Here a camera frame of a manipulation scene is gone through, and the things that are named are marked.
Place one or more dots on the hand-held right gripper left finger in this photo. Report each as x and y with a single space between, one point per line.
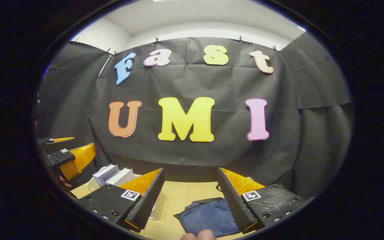
145 203

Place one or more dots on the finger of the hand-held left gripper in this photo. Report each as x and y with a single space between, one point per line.
47 140
62 157

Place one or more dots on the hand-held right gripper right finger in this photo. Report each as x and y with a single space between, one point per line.
233 203

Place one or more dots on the blue schoolbag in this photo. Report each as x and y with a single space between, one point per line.
205 216

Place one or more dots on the plain white cover book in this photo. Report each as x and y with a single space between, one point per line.
123 176

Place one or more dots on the white bookshelf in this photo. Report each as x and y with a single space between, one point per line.
92 185

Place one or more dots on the black backdrop cloth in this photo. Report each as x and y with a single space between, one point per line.
185 153

